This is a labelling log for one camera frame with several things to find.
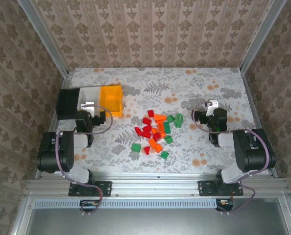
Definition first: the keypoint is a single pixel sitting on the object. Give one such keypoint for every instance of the yellow plastic bin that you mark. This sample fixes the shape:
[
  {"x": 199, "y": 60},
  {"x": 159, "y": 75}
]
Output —
[{"x": 111, "y": 100}]

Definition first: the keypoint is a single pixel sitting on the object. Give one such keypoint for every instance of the green lego figure piece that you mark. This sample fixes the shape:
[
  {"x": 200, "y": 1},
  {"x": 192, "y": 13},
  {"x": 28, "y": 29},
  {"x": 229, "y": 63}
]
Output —
[{"x": 178, "y": 120}]

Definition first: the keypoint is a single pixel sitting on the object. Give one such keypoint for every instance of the white plastic bin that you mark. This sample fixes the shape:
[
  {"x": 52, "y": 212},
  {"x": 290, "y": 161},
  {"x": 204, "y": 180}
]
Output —
[{"x": 89, "y": 94}]

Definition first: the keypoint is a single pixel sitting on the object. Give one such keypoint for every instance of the black plastic bin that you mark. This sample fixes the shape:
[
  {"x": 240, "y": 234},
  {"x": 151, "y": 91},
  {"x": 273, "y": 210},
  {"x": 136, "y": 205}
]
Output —
[{"x": 67, "y": 104}]

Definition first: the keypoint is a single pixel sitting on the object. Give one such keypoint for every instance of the small green lego brick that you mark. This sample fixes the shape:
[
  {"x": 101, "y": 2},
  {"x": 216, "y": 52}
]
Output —
[
  {"x": 168, "y": 139},
  {"x": 167, "y": 127},
  {"x": 164, "y": 155},
  {"x": 136, "y": 148},
  {"x": 170, "y": 119}
]

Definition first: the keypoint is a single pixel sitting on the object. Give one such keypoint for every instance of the curved orange lego piece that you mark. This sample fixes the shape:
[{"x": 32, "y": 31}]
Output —
[{"x": 159, "y": 117}]

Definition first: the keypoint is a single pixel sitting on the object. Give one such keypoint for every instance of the long orange lego brick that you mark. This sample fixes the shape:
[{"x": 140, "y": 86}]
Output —
[{"x": 161, "y": 126}]

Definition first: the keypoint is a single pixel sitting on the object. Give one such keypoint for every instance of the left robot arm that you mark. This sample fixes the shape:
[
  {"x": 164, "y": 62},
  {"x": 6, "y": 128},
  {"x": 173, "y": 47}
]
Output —
[{"x": 55, "y": 156}]

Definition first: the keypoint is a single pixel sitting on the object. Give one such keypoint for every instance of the floral patterned table cover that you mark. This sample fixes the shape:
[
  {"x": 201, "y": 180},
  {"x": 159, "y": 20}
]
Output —
[{"x": 126, "y": 78}]

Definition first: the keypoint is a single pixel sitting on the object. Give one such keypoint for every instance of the wide aluminium extrusion beam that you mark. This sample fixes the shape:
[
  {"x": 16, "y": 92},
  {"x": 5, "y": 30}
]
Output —
[{"x": 155, "y": 186}]

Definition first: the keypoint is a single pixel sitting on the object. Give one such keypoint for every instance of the small orange white connector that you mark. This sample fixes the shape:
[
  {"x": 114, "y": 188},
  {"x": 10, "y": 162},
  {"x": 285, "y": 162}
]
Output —
[
  {"x": 94, "y": 203},
  {"x": 224, "y": 202}
]

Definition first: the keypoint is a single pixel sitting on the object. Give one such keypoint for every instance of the grey metal sheet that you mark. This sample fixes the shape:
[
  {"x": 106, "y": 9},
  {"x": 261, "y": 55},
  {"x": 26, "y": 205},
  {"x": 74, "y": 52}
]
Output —
[{"x": 160, "y": 222}]

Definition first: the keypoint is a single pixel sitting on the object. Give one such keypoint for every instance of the aluminium table edge rail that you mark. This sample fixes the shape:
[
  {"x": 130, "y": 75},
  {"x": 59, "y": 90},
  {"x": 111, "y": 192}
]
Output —
[
  {"x": 67, "y": 80},
  {"x": 254, "y": 110}
]

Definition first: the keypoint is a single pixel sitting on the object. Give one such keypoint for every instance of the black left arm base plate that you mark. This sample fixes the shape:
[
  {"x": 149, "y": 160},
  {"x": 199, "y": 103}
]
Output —
[{"x": 105, "y": 188}]

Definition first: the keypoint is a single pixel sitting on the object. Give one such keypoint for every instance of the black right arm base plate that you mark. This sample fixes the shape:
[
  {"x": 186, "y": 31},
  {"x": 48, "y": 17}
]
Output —
[{"x": 205, "y": 188}]

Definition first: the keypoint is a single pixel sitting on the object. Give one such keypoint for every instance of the aluminium frame post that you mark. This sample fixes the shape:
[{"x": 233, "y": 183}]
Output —
[
  {"x": 45, "y": 36},
  {"x": 259, "y": 36}
]

